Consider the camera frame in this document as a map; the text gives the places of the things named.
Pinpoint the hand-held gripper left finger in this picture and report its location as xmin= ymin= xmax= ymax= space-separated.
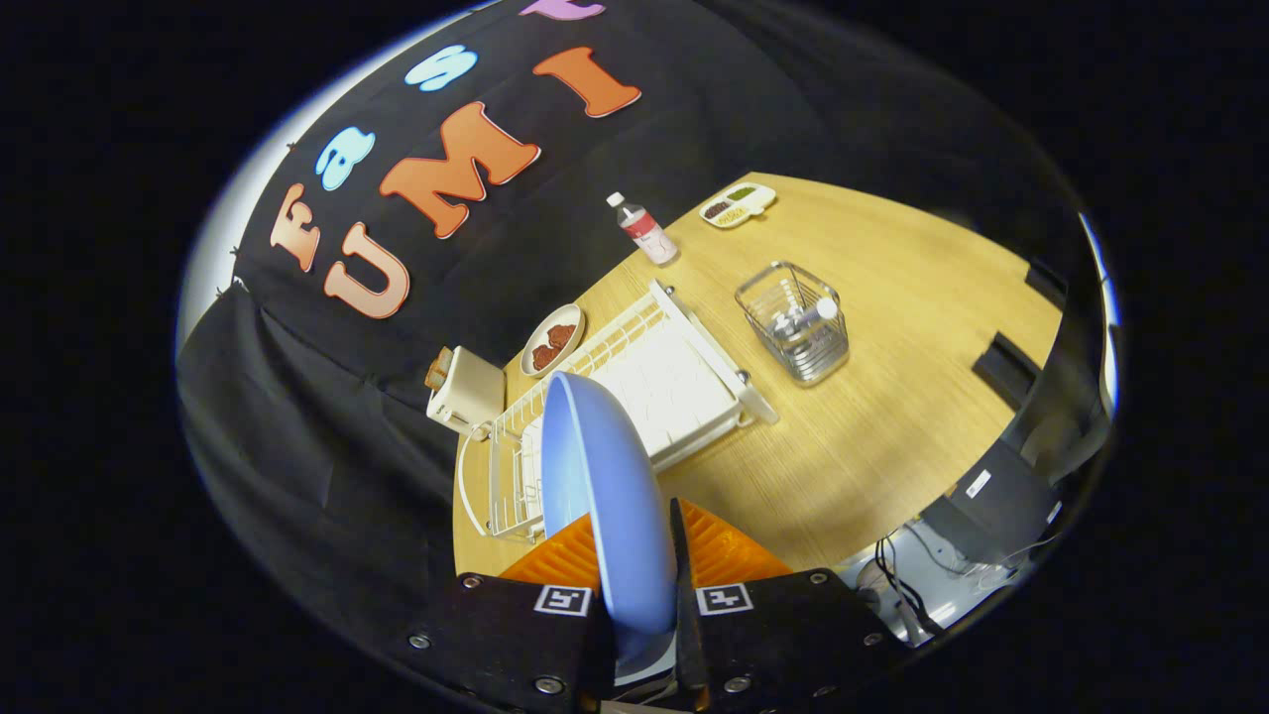
xmin=392 ymin=511 xmax=618 ymax=710

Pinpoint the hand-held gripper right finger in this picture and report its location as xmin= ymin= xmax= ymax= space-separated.
xmin=670 ymin=497 xmax=898 ymax=711

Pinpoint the blue plate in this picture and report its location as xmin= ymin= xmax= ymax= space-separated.
xmin=540 ymin=371 xmax=679 ymax=685

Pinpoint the white wire dish rack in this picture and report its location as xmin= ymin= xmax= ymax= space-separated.
xmin=456 ymin=280 xmax=781 ymax=544

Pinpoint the metal wire basket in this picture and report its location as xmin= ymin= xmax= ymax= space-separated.
xmin=735 ymin=261 xmax=851 ymax=386

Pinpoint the small white plate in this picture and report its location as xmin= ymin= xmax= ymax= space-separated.
xmin=519 ymin=303 xmax=587 ymax=379

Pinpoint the white divided dish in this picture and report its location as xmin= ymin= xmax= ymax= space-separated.
xmin=699 ymin=182 xmax=777 ymax=230

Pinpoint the white toaster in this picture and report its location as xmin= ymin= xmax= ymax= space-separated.
xmin=426 ymin=346 xmax=507 ymax=441

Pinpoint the black case with white label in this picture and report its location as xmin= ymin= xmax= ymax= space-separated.
xmin=920 ymin=436 xmax=1064 ymax=568

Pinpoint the clear plastic water bottle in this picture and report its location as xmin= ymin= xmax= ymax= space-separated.
xmin=607 ymin=191 xmax=680 ymax=267

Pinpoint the black cable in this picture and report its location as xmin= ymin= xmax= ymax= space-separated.
xmin=872 ymin=535 xmax=943 ymax=636

